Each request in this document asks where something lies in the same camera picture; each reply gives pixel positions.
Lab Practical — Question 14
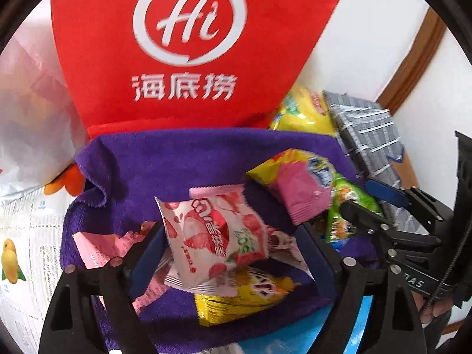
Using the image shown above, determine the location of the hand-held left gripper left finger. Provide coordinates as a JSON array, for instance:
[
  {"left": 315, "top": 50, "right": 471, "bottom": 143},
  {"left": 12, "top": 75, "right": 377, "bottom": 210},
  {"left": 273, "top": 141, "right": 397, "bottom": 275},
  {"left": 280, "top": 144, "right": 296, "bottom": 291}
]
[{"left": 39, "top": 221, "right": 167, "bottom": 354}]

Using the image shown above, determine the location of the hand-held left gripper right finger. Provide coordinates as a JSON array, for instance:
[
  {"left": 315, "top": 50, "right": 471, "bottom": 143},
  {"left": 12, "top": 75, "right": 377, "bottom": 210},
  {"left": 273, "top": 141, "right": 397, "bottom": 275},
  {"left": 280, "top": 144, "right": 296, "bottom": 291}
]
[{"left": 300, "top": 223, "right": 430, "bottom": 354}]

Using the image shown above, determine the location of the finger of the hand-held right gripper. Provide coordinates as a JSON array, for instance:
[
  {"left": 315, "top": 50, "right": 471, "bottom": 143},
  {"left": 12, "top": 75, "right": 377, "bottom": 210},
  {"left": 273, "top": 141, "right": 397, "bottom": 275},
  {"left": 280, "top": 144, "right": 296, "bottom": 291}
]
[
  {"left": 364, "top": 178, "right": 453, "bottom": 237},
  {"left": 339, "top": 201, "right": 442, "bottom": 252}
]

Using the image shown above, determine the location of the green snack packet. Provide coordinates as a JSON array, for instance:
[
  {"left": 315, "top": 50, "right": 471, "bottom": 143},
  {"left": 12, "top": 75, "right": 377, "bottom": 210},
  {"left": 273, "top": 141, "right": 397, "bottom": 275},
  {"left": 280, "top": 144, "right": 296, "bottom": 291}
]
[{"left": 326, "top": 177, "right": 383, "bottom": 246}]

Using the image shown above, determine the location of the white strawberry print packet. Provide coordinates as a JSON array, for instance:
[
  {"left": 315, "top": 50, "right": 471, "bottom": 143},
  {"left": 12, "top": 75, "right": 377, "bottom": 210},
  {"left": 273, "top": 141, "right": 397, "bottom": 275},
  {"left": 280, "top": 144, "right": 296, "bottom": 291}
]
[{"left": 155, "top": 184, "right": 271, "bottom": 298}]

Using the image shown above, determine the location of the yellow snack packet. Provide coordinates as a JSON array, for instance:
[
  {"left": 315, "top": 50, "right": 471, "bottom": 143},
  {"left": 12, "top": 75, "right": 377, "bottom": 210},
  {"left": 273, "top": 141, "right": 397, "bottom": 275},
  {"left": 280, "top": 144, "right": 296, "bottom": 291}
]
[{"left": 195, "top": 265, "right": 300, "bottom": 327}]

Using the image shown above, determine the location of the person's right hand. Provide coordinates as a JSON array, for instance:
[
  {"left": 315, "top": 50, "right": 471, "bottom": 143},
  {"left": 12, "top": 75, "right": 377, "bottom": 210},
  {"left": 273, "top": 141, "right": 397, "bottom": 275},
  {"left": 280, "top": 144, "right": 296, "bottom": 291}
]
[{"left": 409, "top": 289, "right": 456, "bottom": 327}]

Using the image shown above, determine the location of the pink bear print packet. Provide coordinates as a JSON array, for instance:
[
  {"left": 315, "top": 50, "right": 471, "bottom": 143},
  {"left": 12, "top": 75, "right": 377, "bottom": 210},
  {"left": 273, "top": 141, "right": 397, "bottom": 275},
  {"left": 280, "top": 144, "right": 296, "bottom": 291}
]
[{"left": 265, "top": 227, "right": 314, "bottom": 281}]

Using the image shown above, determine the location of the grey checked folded cloth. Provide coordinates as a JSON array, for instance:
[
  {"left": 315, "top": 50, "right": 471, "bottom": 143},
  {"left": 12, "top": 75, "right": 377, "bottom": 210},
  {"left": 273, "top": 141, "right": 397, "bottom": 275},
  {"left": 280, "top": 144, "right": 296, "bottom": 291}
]
[{"left": 322, "top": 90, "right": 414, "bottom": 229}]

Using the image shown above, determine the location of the yellow and pink candy packet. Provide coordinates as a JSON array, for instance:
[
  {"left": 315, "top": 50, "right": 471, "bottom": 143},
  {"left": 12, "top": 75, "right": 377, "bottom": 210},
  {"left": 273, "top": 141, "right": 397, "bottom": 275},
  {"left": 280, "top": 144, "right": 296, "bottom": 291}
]
[{"left": 246, "top": 149, "right": 337, "bottom": 226}]

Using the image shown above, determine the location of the blue tissue pack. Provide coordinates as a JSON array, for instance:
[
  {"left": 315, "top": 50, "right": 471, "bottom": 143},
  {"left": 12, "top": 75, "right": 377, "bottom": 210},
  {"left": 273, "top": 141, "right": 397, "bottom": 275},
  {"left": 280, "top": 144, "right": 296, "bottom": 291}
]
[{"left": 236, "top": 295, "right": 374, "bottom": 354}]

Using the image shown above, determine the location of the purple towel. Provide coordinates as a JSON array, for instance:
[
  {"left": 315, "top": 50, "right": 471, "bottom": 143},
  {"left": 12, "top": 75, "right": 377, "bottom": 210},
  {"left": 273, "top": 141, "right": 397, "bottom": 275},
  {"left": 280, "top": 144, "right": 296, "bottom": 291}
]
[{"left": 61, "top": 127, "right": 380, "bottom": 354}]

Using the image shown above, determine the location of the large yellow snack bag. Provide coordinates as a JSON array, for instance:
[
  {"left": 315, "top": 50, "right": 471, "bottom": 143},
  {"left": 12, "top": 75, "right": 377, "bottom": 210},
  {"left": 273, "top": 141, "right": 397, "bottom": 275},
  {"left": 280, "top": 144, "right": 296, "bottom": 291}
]
[{"left": 269, "top": 85, "right": 340, "bottom": 138}]

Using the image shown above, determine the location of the white plastic shopping bag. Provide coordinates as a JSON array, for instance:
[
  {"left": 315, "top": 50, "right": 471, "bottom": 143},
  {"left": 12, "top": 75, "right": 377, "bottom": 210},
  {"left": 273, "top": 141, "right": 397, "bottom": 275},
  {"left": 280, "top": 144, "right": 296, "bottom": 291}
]
[{"left": 0, "top": 0, "right": 90, "bottom": 198}]

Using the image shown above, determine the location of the red paper bag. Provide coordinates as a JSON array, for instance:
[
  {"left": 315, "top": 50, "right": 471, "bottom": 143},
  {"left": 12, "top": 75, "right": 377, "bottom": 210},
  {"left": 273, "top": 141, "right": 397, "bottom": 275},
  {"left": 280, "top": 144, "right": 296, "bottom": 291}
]
[{"left": 50, "top": 0, "right": 355, "bottom": 137}]

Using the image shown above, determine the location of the brown wooden door frame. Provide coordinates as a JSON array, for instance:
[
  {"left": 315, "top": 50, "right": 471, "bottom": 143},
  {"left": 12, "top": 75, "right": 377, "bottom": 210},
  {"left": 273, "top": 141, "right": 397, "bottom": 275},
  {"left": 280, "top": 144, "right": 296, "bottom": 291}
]
[{"left": 376, "top": 7, "right": 449, "bottom": 119}]

